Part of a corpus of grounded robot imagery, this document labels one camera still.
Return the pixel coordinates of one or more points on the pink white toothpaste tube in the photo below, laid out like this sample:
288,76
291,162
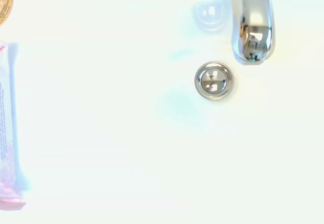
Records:
6,133

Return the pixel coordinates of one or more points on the chrome sink drain stopper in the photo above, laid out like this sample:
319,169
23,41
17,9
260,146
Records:
214,80

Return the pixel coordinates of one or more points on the chrome faucet spout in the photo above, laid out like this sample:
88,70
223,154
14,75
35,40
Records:
255,19

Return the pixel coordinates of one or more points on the white ceramic sink basin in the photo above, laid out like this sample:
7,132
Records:
126,120

